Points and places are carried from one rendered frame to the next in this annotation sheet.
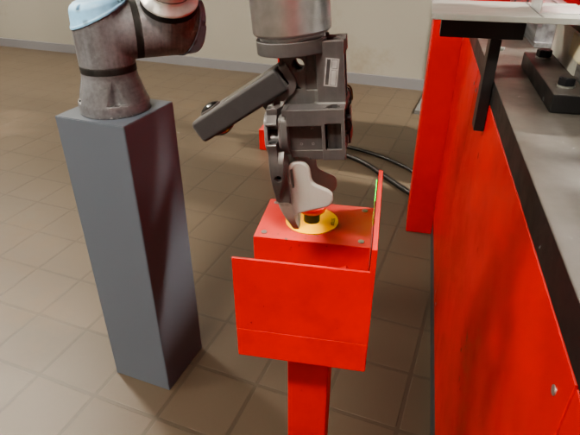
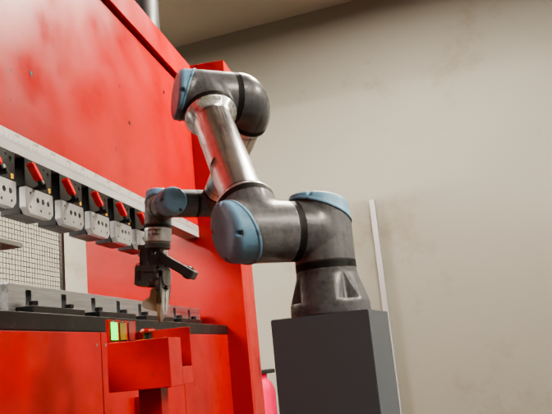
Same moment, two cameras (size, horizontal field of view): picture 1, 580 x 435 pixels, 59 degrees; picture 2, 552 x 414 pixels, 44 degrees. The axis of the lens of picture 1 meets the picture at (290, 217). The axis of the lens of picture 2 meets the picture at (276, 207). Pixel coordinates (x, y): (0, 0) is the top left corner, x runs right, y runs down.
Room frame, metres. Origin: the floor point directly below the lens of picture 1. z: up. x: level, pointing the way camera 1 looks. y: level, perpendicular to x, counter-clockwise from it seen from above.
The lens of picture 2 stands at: (2.39, 0.23, 0.72)
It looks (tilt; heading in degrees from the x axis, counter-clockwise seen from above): 12 degrees up; 177
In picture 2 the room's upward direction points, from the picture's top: 6 degrees counter-clockwise
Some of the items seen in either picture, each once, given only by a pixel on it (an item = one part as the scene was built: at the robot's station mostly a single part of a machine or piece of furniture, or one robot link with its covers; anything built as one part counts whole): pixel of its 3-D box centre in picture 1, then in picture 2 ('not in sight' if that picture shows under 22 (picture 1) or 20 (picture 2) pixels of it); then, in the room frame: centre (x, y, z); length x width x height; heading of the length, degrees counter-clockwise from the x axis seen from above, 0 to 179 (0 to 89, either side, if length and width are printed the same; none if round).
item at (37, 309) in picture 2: not in sight; (52, 313); (0.36, -0.34, 0.89); 0.30 x 0.05 x 0.03; 167
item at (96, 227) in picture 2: not in sight; (89, 214); (-0.01, -0.30, 1.26); 0.15 x 0.09 x 0.17; 167
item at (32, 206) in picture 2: not in sight; (26, 191); (0.38, -0.40, 1.26); 0.15 x 0.09 x 0.17; 167
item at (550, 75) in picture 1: (551, 78); not in sight; (0.91, -0.47, 0.89); 0.30 x 0.05 x 0.03; 167
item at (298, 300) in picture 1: (313, 258); (150, 351); (0.55, -0.03, 0.75); 0.20 x 0.16 x 0.18; 169
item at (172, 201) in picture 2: not in sight; (174, 203); (0.60, 0.06, 1.13); 0.11 x 0.11 x 0.08; 22
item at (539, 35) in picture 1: (533, 10); not in sight; (1.47, -0.66, 0.92); 0.50 x 0.06 x 0.10; 167
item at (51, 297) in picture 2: not in sight; (126, 312); (-0.29, -0.24, 0.92); 1.68 x 0.06 x 0.10; 167
